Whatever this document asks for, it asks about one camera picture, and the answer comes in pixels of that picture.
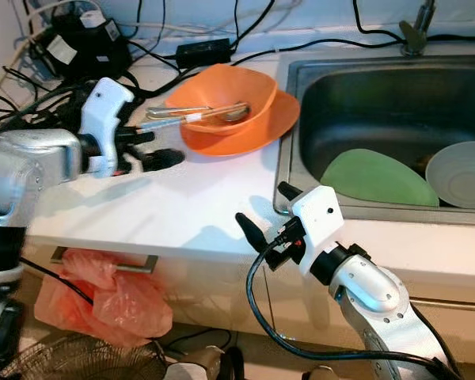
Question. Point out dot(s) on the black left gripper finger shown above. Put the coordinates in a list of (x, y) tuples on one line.
[(163, 160), (137, 136)]

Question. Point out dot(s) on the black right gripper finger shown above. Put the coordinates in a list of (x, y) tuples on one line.
[(256, 233), (290, 191)]

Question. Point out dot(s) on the orange bowl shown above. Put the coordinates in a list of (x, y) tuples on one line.
[(229, 83)]

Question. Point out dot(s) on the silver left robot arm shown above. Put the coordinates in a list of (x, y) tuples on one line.
[(32, 158)]

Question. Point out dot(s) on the green plate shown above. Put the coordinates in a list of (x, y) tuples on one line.
[(368, 178)]

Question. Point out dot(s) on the white base cabinet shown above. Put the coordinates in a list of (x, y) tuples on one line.
[(206, 301)]

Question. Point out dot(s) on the black charger box white labels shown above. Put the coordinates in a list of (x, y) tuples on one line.
[(91, 47)]

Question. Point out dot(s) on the black power adapter brick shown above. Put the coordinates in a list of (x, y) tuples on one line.
[(202, 52)]

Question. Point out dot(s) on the steel sink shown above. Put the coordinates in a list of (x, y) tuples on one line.
[(356, 99)]

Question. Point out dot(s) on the white plug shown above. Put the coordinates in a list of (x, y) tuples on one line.
[(93, 20)]

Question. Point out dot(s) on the red plastic bag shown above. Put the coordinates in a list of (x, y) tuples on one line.
[(111, 305)]

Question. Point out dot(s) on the grey bowl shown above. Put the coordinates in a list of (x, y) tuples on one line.
[(463, 174)]

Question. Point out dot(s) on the metal faucet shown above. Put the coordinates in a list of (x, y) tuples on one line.
[(416, 33)]

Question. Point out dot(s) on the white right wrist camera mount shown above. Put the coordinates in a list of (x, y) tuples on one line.
[(321, 214)]

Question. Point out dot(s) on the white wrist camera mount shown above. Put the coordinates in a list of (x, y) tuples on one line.
[(321, 214), (107, 107)]

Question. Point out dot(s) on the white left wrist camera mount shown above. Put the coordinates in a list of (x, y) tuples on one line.
[(107, 107)]

